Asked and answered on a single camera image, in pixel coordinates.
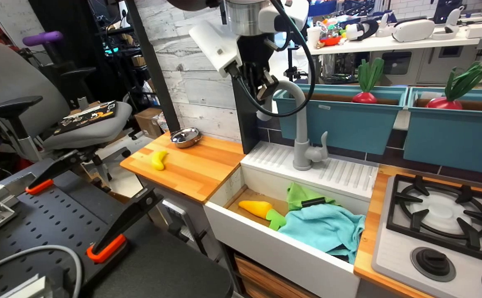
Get black vertical post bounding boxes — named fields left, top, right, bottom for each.
left=219, top=0, right=262, bottom=156

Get green cloth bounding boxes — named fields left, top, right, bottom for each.
left=285, top=182, right=338, bottom=212

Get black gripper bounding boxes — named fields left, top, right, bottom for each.
left=237, top=35, right=282, bottom=106

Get red toy radish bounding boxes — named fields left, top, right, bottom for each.
left=426, top=61, right=482, bottom=111
left=351, top=56, right=386, bottom=106

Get orange toy carrot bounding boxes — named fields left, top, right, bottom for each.
left=237, top=199, right=288, bottom=232

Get brown cardboard box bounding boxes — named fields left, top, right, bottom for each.
left=133, top=106, right=167, bottom=139

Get colourful toy pile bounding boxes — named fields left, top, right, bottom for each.
left=315, top=18, right=346, bottom=48

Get white bracket block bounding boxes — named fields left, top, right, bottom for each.
left=0, top=273, right=48, bottom=298

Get white toy sink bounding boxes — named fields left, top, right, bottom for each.
left=204, top=139, right=381, bottom=298

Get grey toy stove top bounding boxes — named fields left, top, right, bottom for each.
left=371, top=172, right=482, bottom=298

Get teal planter box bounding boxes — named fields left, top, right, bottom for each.
left=403, top=86, right=482, bottom=179
left=275, top=81, right=411, bottom=157

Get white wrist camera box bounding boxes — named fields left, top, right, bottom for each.
left=189, top=21, right=240, bottom=76

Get white rounded device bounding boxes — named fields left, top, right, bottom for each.
left=391, top=18, right=437, bottom=45

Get small silver pot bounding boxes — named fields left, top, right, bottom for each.
left=171, top=129, right=204, bottom=149

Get black clamp orange handle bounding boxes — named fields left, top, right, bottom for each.
left=86, top=187, right=164, bottom=265
left=23, top=149, right=88, bottom=197

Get wooden counter board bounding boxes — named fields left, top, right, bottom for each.
left=119, top=131, right=247, bottom=205

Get small metal bowl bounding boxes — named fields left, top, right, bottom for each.
left=171, top=126, right=204, bottom=144

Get yellow toy banana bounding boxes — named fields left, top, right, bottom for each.
left=149, top=149, right=171, bottom=172

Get grey kitchen faucet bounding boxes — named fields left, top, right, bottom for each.
left=255, top=79, right=331, bottom=172

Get teal cloth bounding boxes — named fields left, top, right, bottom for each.
left=278, top=204, right=366, bottom=265

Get black stove grate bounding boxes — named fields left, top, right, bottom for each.
left=386, top=174, right=482, bottom=268

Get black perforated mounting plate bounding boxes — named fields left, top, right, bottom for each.
left=0, top=164, right=237, bottom=298

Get grey cable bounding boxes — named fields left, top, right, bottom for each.
left=0, top=243, right=85, bottom=298

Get white background table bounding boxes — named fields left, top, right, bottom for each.
left=305, top=31, right=482, bottom=84

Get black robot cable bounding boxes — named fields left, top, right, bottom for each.
left=230, top=0, right=318, bottom=119

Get wooden counter around stove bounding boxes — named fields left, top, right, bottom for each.
left=353, top=164, right=482, bottom=298

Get black diagonal frame bar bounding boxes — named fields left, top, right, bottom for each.
left=124, top=0, right=182, bottom=134

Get tools on chair seat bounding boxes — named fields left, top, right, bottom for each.
left=55, top=99, right=119, bottom=136

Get black stove knob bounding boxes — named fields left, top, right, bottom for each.
left=411, top=245, right=457, bottom=285

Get purple handle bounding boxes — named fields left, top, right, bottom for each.
left=22, top=30, right=65, bottom=48

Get grey office chair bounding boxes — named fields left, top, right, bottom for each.
left=0, top=41, right=134, bottom=162

